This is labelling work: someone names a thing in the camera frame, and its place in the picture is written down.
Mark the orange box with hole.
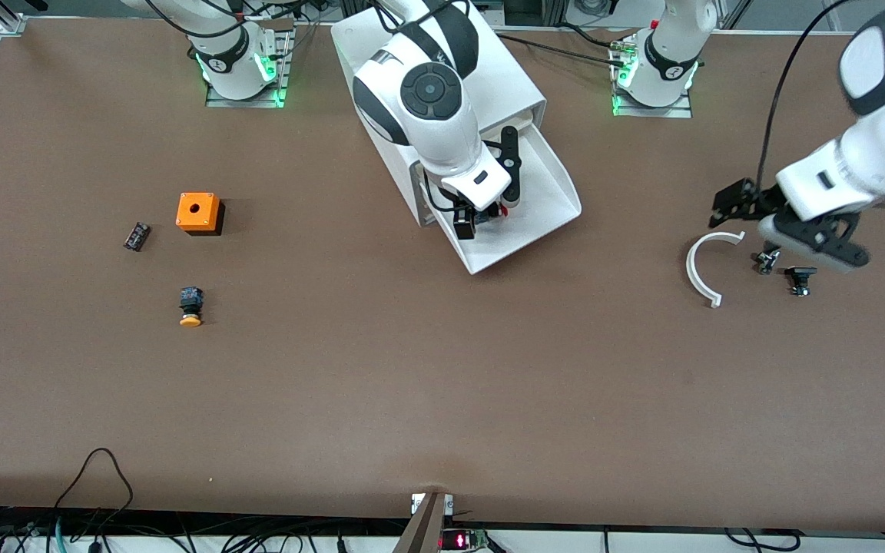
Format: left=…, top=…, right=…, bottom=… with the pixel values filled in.
left=175, top=192, right=226, bottom=237

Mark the black looped cable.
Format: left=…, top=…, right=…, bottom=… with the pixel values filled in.
left=55, top=448, right=134, bottom=531

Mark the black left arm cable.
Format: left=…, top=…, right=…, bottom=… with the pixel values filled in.
left=756, top=0, right=854, bottom=189

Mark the black button component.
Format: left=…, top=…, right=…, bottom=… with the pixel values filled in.
left=784, top=266, right=818, bottom=297

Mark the yellow push button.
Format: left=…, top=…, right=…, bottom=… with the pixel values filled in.
left=178, top=286, right=204, bottom=328

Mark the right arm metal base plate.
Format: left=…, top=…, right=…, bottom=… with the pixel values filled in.
left=204, top=19, right=291, bottom=108

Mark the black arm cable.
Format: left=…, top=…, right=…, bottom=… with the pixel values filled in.
left=756, top=0, right=854, bottom=189
left=143, top=0, right=328, bottom=39

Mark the circuit board with red display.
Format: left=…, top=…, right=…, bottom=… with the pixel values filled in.
left=440, top=528, right=489, bottom=551

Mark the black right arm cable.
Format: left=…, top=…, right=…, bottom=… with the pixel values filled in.
left=143, top=0, right=328, bottom=39

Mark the white curved plastic arc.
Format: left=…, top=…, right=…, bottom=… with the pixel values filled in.
left=686, top=230, right=747, bottom=309

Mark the black cable on table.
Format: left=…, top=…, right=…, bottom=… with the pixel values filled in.
left=495, top=23, right=635, bottom=64

